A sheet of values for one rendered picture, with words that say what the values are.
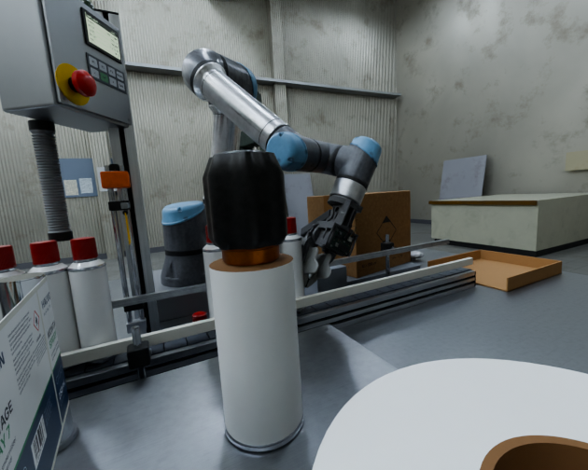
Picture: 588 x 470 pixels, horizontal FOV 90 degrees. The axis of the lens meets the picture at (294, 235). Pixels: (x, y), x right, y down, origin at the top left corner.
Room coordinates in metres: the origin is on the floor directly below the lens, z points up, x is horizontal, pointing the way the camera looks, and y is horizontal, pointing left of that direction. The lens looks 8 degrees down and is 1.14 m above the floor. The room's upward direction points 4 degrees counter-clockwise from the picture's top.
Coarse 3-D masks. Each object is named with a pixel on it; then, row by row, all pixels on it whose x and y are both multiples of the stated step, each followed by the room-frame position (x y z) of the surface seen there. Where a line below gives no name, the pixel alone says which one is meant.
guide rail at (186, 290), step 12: (444, 240) 0.91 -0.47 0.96; (384, 252) 0.80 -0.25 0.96; (396, 252) 0.82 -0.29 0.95; (336, 264) 0.73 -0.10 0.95; (180, 288) 0.57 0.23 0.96; (192, 288) 0.57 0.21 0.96; (204, 288) 0.59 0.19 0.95; (120, 300) 0.52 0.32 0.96; (132, 300) 0.53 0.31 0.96; (144, 300) 0.54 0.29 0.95
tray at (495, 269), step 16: (448, 256) 1.06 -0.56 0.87; (464, 256) 1.10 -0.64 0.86; (480, 256) 1.14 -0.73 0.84; (496, 256) 1.09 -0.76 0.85; (512, 256) 1.04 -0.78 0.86; (528, 256) 0.99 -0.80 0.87; (480, 272) 0.96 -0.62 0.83; (496, 272) 0.95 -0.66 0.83; (512, 272) 0.94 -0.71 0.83; (528, 272) 0.83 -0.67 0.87; (544, 272) 0.87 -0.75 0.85; (560, 272) 0.91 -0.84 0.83; (496, 288) 0.81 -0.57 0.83; (512, 288) 0.79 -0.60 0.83
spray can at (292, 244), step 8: (288, 224) 0.61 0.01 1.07; (288, 232) 0.61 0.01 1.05; (288, 240) 0.60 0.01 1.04; (296, 240) 0.61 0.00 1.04; (280, 248) 0.61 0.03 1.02; (288, 248) 0.60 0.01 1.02; (296, 248) 0.61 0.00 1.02; (296, 256) 0.61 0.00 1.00; (296, 264) 0.61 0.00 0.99; (296, 272) 0.61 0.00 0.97; (296, 280) 0.61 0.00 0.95; (296, 288) 0.61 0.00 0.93; (296, 296) 0.61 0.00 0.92
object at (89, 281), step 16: (80, 240) 0.46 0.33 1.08; (80, 256) 0.46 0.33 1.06; (96, 256) 0.47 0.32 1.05; (80, 272) 0.45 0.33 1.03; (96, 272) 0.46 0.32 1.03; (80, 288) 0.45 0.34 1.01; (96, 288) 0.46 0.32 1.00; (80, 304) 0.45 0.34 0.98; (96, 304) 0.45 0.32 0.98; (80, 320) 0.45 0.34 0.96; (96, 320) 0.45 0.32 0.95; (112, 320) 0.47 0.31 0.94; (80, 336) 0.45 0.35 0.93; (96, 336) 0.45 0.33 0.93; (112, 336) 0.47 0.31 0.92
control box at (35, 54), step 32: (0, 0) 0.47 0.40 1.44; (32, 0) 0.46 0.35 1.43; (64, 0) 0.50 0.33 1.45; (0, 32) 0.47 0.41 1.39; (32, 32) 0.47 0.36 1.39; (64, 32) 0.49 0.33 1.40; (0, 64) 0.47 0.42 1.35; (32, 64) 0.47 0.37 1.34; (64, 64) 0.48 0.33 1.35; (0, 96) 0.48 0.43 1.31; (32, 96) 0.47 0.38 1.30; (64, 96) 0.47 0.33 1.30; (96, 96) 0.54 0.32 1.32; (96, 128) 0.61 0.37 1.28
